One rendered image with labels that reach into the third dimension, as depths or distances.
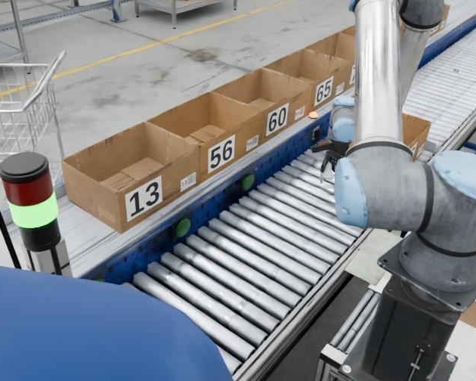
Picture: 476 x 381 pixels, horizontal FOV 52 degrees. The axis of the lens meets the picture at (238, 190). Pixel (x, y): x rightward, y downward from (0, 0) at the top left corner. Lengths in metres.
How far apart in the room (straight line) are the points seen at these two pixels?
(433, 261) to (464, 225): 0.12
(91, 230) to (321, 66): 1.62
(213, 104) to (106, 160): 0.59
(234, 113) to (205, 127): 0.17
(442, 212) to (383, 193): 0.13
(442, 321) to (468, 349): 0.43
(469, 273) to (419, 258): 0.11
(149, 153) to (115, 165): 0.16
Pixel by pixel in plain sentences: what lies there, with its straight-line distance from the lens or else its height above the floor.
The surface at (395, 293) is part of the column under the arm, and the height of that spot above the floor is 1.08.
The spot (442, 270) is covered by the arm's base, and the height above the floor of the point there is 1.21.
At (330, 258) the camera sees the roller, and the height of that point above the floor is 0.74.
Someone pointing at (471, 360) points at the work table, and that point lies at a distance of 1.66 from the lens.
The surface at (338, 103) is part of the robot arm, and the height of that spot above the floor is 1.16.
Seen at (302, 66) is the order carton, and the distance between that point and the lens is 2.85.
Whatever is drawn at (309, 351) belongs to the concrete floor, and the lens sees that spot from 2.47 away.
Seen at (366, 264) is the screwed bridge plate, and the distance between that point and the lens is 1.82.
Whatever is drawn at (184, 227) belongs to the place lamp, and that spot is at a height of 0.82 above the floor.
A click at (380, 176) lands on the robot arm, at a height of 1.40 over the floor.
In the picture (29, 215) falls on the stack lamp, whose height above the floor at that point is 1.61.
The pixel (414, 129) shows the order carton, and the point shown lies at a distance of 2.54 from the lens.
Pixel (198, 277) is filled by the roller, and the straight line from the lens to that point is 1.69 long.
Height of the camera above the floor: 1.95
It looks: 35 degrees down
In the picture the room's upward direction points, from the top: 3 degrees clockwise
